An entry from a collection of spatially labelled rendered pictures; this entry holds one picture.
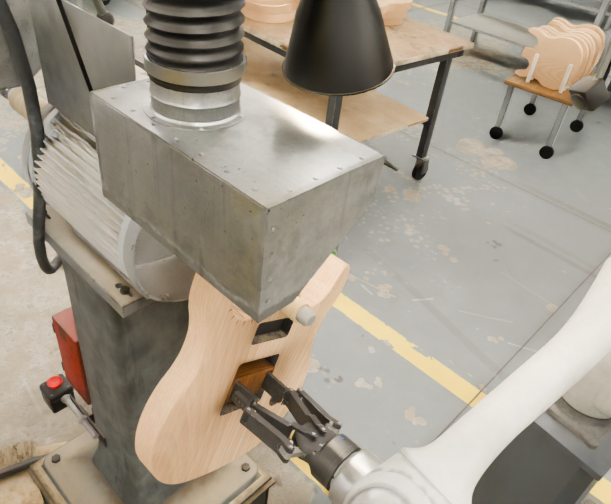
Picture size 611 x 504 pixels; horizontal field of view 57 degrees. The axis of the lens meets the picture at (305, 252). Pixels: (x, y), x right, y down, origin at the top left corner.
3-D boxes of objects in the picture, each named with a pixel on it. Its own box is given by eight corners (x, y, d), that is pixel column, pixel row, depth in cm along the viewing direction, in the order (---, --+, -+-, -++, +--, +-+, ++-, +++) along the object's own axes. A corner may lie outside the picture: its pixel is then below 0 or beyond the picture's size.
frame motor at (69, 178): (29, 221, 110) (-1, 96, 94) (148, 180, 126) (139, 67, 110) (148, 339, 89) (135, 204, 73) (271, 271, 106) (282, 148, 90)
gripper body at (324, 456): (319, 501, 78) (273, 457, 83) (351, 480, 85) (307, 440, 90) (340, 460, 76) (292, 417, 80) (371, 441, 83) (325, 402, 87)
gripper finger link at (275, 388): (285, 388, 91) (288, 387, 91) (256, 363, 94) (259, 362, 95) (278, 403, 92) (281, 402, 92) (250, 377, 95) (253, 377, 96)
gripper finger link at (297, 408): (321, 431, 83) (328, 431, 84) (288, 383, 92) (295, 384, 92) (311, 452, 84) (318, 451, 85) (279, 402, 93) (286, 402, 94)
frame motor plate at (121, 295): (26, 222, 114) (22, 207, 112) (130, 186, 129) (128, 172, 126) (123, 319, 96) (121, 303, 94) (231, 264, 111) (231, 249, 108)
